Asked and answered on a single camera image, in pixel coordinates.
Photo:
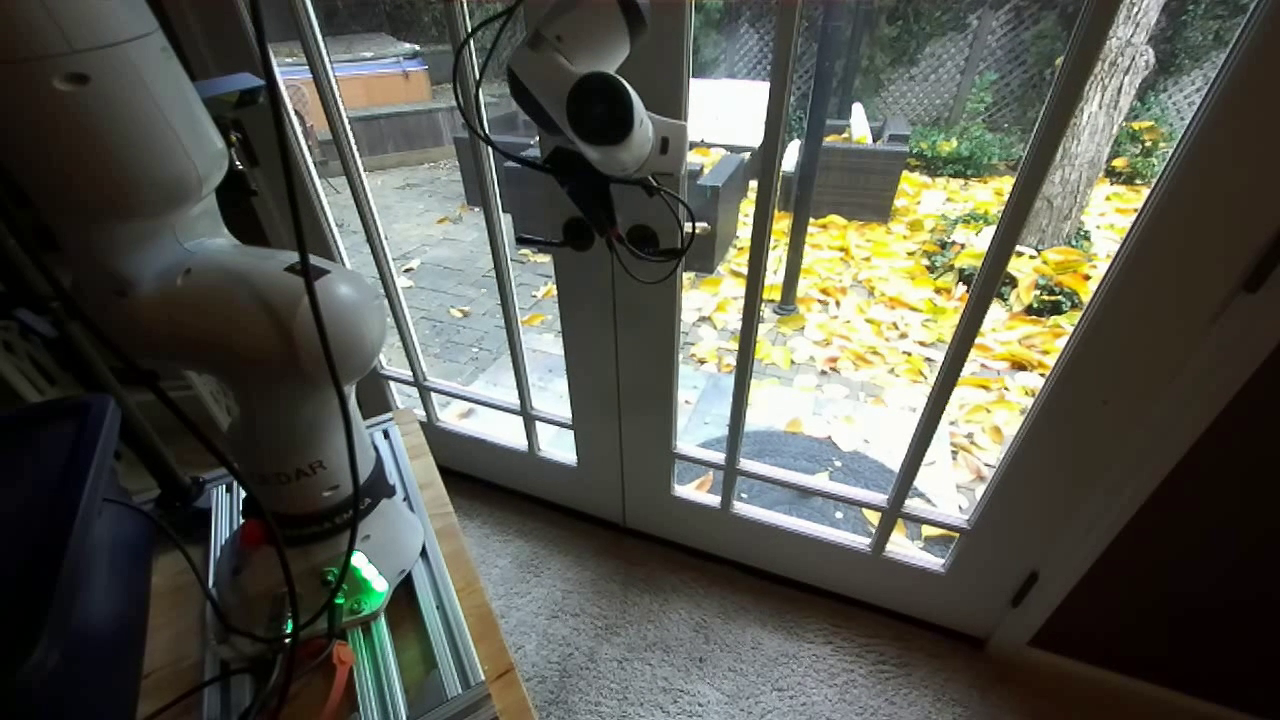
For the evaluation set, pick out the white door with large lever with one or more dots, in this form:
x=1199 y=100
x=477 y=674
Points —
x=653 y=402

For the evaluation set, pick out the grey blue bar device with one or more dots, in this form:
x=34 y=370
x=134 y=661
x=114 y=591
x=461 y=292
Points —
x=235 y=84

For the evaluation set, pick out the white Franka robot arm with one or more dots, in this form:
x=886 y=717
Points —
x=162 y=265

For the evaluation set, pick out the black outdoor door mat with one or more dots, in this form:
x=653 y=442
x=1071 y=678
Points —
x=803 y=462

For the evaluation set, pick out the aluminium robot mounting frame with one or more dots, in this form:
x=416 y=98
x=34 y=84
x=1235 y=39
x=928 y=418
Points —
x=445 y=624

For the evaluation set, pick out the orange plastic piece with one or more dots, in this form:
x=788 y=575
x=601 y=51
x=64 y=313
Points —
x=321 y=680

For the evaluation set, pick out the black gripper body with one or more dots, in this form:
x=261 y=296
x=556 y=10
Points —
x=604 y=195

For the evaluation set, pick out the tree trunk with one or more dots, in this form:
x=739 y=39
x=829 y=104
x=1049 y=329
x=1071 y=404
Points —
x=1084 y=123

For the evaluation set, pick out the lattice fence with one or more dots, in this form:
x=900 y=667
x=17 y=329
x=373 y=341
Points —
x=934 y=82

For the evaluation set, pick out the blue bin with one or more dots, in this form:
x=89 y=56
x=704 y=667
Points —
x=64 y=575

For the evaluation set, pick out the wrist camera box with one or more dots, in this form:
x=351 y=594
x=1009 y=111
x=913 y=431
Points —
x=669 y=147

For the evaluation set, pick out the grey outdoor planter box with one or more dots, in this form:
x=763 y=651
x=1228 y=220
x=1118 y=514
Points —
x=853 y=180

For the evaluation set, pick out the large black door lever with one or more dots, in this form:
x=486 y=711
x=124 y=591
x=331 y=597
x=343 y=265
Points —
x=647 y=243

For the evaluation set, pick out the dark outdoor planter box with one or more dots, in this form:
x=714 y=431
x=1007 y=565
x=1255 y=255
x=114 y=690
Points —
x=716 y=205

